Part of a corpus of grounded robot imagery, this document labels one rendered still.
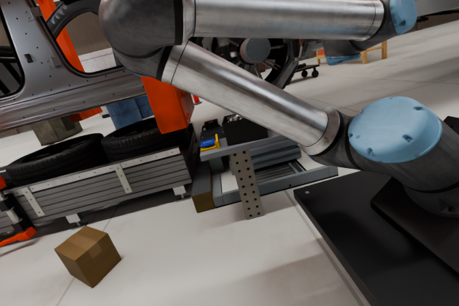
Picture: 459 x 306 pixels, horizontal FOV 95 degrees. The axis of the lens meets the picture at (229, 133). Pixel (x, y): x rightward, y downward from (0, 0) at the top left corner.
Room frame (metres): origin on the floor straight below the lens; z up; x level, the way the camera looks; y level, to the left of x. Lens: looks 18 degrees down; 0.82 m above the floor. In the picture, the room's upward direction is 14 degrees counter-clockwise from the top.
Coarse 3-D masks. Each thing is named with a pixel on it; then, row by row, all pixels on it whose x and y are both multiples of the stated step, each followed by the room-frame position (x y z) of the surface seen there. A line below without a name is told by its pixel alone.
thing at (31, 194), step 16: (128, 160) 1.29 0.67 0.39; (144, 160) 1.29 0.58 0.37; (160, 160) 1.29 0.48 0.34; (176, 160) 1.29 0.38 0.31; (64, 176) 1.29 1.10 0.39; (80, 176) 1.28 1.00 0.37; (96, 176) 1.29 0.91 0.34; (112, 176) 1.28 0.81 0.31; (128, 176) 1.28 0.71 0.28; (16, 192) 1.27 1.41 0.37; (32, 192) 1.30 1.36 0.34; (48, 192) 1.27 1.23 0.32; (64, 192) 1.27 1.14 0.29; (128, 192) 1.28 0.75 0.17
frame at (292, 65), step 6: (204, 42) 1.27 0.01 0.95; (288, 42) 1.33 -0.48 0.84; (210, 48) 1.28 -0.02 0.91; (288, 60) 1.34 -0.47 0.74; (288, 66) 1.28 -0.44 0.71; (294, 66) 1.29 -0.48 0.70; (282, 72) 1.33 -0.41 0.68; (288, 72) 1.28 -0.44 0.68; (282, 78) 1.28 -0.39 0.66; (276, 84) 1.29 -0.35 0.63; (282, 84) 1.28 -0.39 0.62
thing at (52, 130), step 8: (48, 120) 5.18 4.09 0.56; (56, 120) 5.35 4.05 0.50; (64, 120) 5.56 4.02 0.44; (32, 128) 5.22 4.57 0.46; (40, 128) 5.20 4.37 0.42; (48, 128) 5.18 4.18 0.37; (56, 128) 5.24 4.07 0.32; (64, 128) 5.46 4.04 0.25; (72, 128) 5.68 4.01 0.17; (80, 128) 5.93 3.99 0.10; (40, 136) 5.21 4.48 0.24; (48, 136) 5.19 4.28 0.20; (56, 136) 5.17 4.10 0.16; (64, 136) 5.35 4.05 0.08; (48, 144) 4.98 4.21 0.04
